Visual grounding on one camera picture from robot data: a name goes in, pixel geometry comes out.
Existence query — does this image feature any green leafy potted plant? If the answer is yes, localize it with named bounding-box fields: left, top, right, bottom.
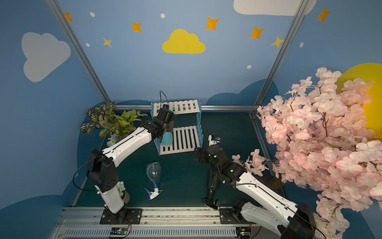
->
left=81, top=102, right=148, bottom=147

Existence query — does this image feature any small green circuit board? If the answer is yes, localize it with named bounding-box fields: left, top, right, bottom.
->
left=235, top=227, right=252, bottom=239
left=110, top=228, right=129, bottom=236

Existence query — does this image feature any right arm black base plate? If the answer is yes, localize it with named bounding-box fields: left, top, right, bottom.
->
left=219, top=207, right=256, bottom=225

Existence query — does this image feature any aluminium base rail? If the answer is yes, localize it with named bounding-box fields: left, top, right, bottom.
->
left=50, top=207, right=279, bottom=239

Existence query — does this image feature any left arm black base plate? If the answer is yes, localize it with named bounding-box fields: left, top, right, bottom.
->
left=99, top=208, right=143, bottom=225

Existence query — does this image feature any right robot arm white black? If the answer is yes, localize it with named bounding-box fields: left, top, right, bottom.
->
left=195, top=144, right=316, bottom=239

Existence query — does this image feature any small green circuit board right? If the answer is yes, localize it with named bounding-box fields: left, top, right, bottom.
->
left=235, top=227, right=252, bottom=239

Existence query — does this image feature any pink cherry blossom tree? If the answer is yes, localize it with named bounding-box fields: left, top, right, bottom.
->
left=230, top=67, right=382, bottom=239

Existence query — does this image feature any small white flower pot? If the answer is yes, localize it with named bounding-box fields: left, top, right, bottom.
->
left=116, top=181, right=130, bottom=204

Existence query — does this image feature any blue and white slatted shelf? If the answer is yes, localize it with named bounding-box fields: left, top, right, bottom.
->
left=154, top=99, right=204, bottom=155

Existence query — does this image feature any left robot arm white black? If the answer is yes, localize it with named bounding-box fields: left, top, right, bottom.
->
left=87, top=107, right=175, bottom=224

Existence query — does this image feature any small green circuit board left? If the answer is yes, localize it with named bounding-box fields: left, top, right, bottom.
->
left=110, top=228, right=129, bottom=236

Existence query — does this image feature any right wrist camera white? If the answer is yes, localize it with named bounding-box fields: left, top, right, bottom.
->
left=208, top=134, right=221, bottom=146

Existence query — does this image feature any clear blue-white spray bottle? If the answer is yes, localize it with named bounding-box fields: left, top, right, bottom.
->
left=145, top=162, right=163, bottom=201

